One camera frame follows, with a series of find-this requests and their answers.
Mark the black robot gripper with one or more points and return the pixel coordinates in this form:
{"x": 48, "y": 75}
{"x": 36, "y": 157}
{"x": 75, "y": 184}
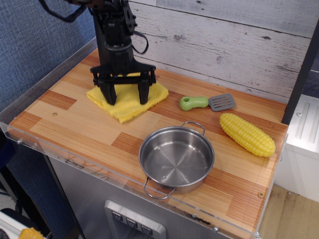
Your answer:
{"x": 122, "y": 68}

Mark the yellow cloth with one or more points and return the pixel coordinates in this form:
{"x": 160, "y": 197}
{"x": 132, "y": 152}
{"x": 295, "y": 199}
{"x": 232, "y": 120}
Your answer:
{"x": 127, "y": 104}

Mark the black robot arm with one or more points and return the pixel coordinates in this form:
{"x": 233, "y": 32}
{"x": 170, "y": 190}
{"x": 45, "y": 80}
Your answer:
{"x": 125, "y": 20}

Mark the stainless steel pot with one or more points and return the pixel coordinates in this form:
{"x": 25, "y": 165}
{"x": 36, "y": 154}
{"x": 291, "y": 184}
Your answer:
{"x": 177, "y": 158}

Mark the clear acrylic table guard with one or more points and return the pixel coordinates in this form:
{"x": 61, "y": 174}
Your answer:
{"x": 96, "y": 158}

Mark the green grey toy spatula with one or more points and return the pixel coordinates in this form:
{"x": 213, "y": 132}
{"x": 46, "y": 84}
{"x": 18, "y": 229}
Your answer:
{"x": 216, "y": 103}

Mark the yellow plastic toy corn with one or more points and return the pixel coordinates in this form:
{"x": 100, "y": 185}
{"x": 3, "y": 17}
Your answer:
{"x": 247, "y": 135}

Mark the silver button control panel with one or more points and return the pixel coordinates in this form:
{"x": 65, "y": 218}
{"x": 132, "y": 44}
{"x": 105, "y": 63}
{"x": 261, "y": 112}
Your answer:
{"x": 128, "y": 224}

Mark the yellow black object bottom left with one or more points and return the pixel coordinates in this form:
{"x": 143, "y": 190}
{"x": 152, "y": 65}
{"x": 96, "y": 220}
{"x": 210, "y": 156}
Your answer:
{"x": 28, "y": 233}

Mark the white metal side unit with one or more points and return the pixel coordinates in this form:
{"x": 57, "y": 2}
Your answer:
{"x": 298, "y": 167}

